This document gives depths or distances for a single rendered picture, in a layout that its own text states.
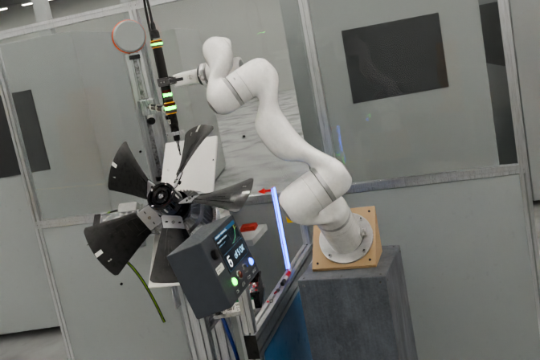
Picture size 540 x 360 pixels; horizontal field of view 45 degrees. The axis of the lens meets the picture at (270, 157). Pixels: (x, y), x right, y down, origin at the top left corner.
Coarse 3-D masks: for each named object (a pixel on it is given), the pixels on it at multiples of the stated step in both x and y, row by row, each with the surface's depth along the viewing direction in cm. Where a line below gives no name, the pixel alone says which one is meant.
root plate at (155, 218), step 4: (144, 208) 259; (148, 208) 260; (140, 212) 259; (148, 212) 260; (152, 212) 260; (140, 216) 260; (144, 216) 260; (148, 216) 260; (152, 216) 261; (156, 216) 261; (144, 220) 260; (148, 220) 261; (152, 220) 261; (156, 220) 261; (160, 220) 262; (148, 224) 261; (152, 224) 261; (156, 224) 262; (152, 228) 261
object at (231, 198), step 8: (240, 184) 258; (248, 184) 255; (216, 192) 257; (224, 192) 254; (232, 192) 252; (240, 192) 251; (200, 200) 252; (208, 200) 251; (216, 200) 249; (224, 200) 248; (232, 200) 247; (240, 200) 246; (224, 208) 244; (232, 208) 243; (240, 208) 242
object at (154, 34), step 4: (152, 24) 246; (152, 28) 246; (152, 32) 246; (156, 32) 246; (152, 36) 246; (156, 36) 246; (168, 116) 252; (172, 116) 251; (176, 116) 252; (168, 120) 252; (172, 120) 251; (176, 120) 252; (172, 124) 252; (176, 124) 252; (172, 128) 252; (176, 128) 252; (172, 132) 253; (176, 136) 253; (176, 140) 253
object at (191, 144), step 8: (192, 128) 277; (200, 128) 270; (208, 128) 265; (192, 136) 273; (200, 136) 265; (184, 144) 278; (192, 144) 267; (200, 144) 262; (184, 152) 273; (192, 152) 262; (184, 160) 265
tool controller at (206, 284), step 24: (192, 240) 176; (216, 240) 176; (240, 240) 189; (192, 264) 169; (216, 264) 171; (240, 264) 183; (192, 288) 171; (216, 288) 169; (240, 288) 178; (216, 312) 171
